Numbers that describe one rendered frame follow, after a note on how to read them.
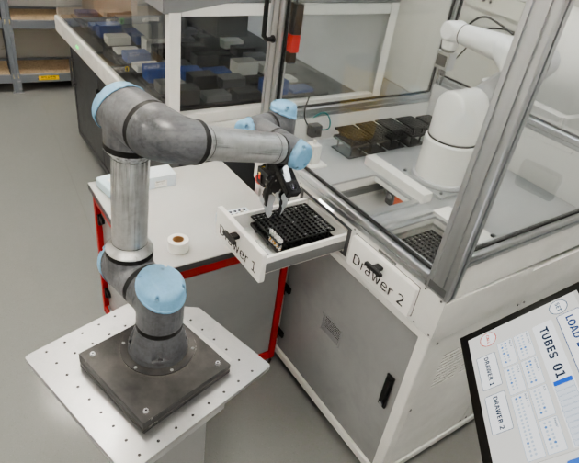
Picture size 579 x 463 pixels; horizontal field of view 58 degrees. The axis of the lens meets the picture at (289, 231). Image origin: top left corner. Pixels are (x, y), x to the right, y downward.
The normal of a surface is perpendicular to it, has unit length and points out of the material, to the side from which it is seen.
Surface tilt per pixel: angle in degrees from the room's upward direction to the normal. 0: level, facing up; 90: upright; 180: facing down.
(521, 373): 50
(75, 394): 0
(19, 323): 0
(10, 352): 0
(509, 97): 90
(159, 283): 10
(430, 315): 90
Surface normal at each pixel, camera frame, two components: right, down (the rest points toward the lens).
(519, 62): -0.83, 0.22
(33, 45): 0.47, 0.54
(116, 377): 0.18, -0.81
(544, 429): -0.67, -0.66
